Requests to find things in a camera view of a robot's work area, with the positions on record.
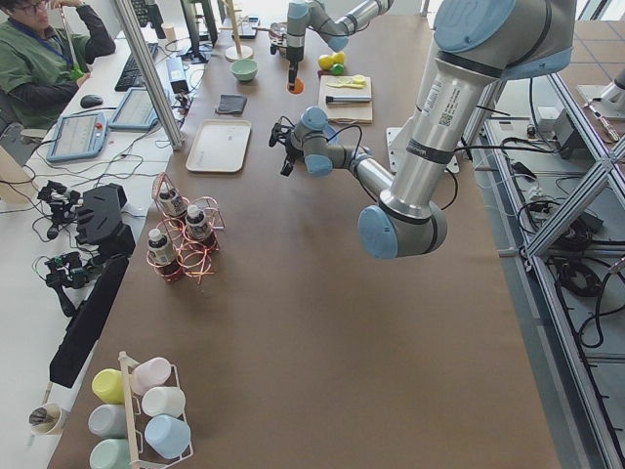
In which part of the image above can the white wire cup rack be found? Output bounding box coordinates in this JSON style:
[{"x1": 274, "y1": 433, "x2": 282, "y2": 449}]
[{"x1": 118, "y1": 351, "x2": 194, "y2": 468}]

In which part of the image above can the teach pendant near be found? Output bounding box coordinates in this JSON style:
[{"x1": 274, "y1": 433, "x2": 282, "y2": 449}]
[{"x1": 46, "y1": 112, "x2": 107, "y2": 163}]

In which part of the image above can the teach pendant far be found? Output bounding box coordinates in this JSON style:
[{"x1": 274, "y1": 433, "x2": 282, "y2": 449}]
[{"x1": 108, "y1": 88, "x2": 158, "y2": 132}]

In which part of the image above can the black device on desk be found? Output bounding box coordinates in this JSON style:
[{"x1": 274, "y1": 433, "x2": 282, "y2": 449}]
[{"x1": 46, "y1": 183, "x2": 136, "y2": 388}]

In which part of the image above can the steel muddler black tip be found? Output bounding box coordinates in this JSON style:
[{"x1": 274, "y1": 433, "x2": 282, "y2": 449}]
[{"x1": 325, "y1": 96, "x2": 372, "y2": 105}]

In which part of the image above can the yellow cup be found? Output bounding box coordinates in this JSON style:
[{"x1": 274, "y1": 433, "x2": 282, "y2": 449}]
[{"x1": 92, "y1": 368, "x2": 124, "y2": 405}]

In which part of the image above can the blue plate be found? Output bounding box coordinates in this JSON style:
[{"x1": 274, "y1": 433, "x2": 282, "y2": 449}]
[{"x1": 322, "y1": 124, "x2": 338, "y2": 145}]

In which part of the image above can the teach pendant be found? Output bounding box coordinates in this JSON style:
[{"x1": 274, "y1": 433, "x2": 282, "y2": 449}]
[
  {"x1": 108, "y1": 88, "x2": 158, "y2": 132},
  {"x1": 46, "y1": 112, "x2": 107, "y2": 163}
]

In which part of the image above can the pink cup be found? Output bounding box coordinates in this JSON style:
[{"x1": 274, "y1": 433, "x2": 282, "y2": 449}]
[{"x1": 130, "y1": 357, "x2": 172, "y2": 396}]

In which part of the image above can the black keyboard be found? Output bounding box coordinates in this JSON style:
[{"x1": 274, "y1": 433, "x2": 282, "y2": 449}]
[{"x1": 114, "y1": 43, "x2": 159, "y2": 92}]

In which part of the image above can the light blue cup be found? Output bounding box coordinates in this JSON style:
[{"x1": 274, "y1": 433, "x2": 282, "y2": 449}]
[{"x1": 144, "y1": 414, "x2": 190, "y2": 459}]

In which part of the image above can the yellow lemon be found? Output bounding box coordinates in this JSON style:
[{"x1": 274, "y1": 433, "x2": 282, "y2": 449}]
[
  {"x1": 317, "y1": 55, "x2": 334, "y2": 70},
  {"x1": 331, "y1": 51, "x2": 346, "y2": 64}
]

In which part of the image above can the cream rabbit tray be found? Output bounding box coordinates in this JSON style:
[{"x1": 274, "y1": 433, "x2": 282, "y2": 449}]
[{"x1": 186, "y1": 119, "x2": 252, "y2": 174}]

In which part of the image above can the black computer mouse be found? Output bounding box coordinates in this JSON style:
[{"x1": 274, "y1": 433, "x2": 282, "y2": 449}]
[{"x1": 80, "y1": 95, "x2": 104, "y2": 109}]

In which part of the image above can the mint green cup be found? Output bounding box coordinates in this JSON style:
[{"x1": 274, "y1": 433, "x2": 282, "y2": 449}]
[{"x1": 89, "y1": 439, "x2": 131, "y2": 469}]

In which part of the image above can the aluminium frame post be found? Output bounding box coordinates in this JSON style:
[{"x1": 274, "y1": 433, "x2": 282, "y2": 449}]
[{"x1": 112, "y1": 0, "x2": 184, "y2": 150}]

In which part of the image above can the pink bowl with ice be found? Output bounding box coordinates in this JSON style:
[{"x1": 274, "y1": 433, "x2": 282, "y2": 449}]
[{"x1": 269, "y1": 21, "x2": 287, "y2": 35}]

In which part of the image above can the orange mandarin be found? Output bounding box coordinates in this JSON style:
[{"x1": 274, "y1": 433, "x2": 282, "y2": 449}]
[{"x1": 287, "y1": 80, "x2": 305, "y2": 94}]

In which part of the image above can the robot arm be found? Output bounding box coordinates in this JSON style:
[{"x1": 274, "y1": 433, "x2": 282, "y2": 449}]
[
  {"x1": 270, "y1": 0, "x2": 576, "y2": 259},
  {"x1": 286, "y1": 0, "x2": 394, "y2": 94}
]

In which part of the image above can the wooden cutting board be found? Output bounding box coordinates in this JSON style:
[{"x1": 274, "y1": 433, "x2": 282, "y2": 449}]
[{"x1": 317, "y1": 74, "x2": 373, "y2": 124}]

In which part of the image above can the green bowl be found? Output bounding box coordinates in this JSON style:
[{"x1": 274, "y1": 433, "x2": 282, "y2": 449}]
[{"x1": 230, "y1": 59, "x2": 258, "y2": 82}]

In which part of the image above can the white cup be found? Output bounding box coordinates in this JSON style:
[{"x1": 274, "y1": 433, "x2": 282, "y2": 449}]
[{"x1": 142, "y1": 386, "x2": 187, "y2": 418}]

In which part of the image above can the seated person green jacket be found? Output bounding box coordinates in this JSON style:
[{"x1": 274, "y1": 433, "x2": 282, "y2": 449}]
[{"x1": 1, "y1": 1, "x2": 116, "y2": 130}]

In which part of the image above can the yellow lemon upper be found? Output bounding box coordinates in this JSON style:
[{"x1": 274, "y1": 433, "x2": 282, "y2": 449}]
[{"x1": 331, "y1": 51, "x2": 346, "y2": 64}]

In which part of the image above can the yellow lemon lower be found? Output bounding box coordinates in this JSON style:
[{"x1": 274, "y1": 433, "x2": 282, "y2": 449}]
[{"x1": 317, "y1": 55, "x2": 334, "y2": 70}]

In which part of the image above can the copper wire bottle rack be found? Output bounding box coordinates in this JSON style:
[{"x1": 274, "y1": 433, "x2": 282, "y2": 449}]
[{"x1": 146, "y1": 172, "x2": 225, "y2": 283}]

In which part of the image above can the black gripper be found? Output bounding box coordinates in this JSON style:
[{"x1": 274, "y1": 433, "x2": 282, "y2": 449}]
[
  {"x1": 286, "y1": 45, "x2": 305, "y2": 90},
  {"x1": 280, "y1": 132, "x2": 304, "y2": 176}
]

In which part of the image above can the tea bottle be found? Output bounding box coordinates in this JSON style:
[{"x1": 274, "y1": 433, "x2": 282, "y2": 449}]
[
  {"x1": 158, "y1": 186, "x2": 188, "y2": 218},
  {"x1": 186, "y1": 204, "x2": 217, "y2": 250},
  {"x1": 147, "y1": 228, "x2": 183, "y2": 281}
]

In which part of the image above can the grey folded cloth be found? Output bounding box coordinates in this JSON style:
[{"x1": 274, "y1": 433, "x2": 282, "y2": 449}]
[{"x1": 215, "y1": 94, "x2": 247, "y2": 115}]

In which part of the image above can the grey cup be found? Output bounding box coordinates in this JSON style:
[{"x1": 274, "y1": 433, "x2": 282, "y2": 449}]
[{"x1": 88, "y1": 404, "x2": 127, "y2": 439}]

